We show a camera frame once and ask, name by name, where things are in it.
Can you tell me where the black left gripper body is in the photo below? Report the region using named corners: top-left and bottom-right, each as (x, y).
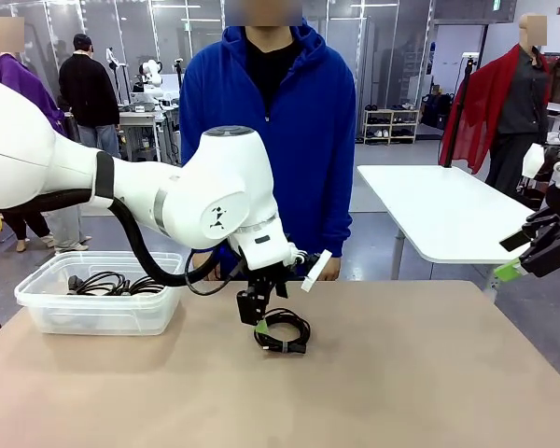
top-left (247, 262), bottom-right (290, 299)

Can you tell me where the small black cable bundle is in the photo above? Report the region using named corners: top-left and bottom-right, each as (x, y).
top-left (254, 306), bottom-right (312, 357)

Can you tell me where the black USB cable grey tie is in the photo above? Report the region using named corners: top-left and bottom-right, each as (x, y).
top-left (123, 274), bottom-right (167, 296)

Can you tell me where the black cable without tie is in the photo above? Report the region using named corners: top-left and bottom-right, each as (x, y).
top-left (66, 271), bottom-right (128, 297)

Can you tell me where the person's left forearm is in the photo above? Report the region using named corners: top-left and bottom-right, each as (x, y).
top-left (316, 176), bottom-right (356, 259)

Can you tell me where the white desk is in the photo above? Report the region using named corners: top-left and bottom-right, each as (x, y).
top-left (357, 163), bottom-right (560, 304)

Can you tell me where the mannequin in grey shirt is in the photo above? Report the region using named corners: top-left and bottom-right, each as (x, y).
top-left (484, 13), bottom-right (555, 197)

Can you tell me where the red shawl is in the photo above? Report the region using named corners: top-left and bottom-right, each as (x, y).
top-left (438, 44), bottom-right (550, 175)

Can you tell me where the person in blue hoodie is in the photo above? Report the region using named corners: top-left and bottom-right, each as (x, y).
top-left (179, 22), bottom-right (357, 281)

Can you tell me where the clear plastic storage container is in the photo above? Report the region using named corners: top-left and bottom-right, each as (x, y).
top-left (13, 250), bottom-right (184, 336)

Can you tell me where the black bags pile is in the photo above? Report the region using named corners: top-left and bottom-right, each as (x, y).
top-left (422, 83), bottom-right (455, 130)

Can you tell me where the black tripod pole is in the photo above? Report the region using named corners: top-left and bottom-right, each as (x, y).
top-left (444, 53), bottom-right (478, 170)

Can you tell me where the wooden shoe rack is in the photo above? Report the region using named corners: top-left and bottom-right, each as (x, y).
top-left (362, 107), bottom-right (421, 145)

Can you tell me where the grey background workbench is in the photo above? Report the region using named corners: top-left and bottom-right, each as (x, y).
top-left (119, 100), bottom-right (181, 164)

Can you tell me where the man in black jacket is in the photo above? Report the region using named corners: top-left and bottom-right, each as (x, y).
top-left (58, 33), bottom-right (122, 160)

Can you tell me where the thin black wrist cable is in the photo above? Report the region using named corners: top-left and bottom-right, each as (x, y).
top-left (186, 246), bottom-right (249, 297)

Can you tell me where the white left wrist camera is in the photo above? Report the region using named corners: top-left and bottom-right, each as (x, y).
top-left (287, 249), bottom-right (333, 294)

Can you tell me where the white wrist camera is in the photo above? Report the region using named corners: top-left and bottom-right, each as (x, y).
top-left (522, 143), bottom-right (560, 189)
top-left (287, 249), bottom-right (333, 294)

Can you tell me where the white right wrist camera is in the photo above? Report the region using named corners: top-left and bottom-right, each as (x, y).
top-left (522, 143), bottom-right (560, 189)

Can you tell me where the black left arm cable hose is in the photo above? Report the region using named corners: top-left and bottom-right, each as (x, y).
top-left (0, 189), bottom-right (202, 288)

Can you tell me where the black camera stand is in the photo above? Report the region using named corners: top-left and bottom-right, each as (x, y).
top-left (174, 58), bottom-right (190, 94)

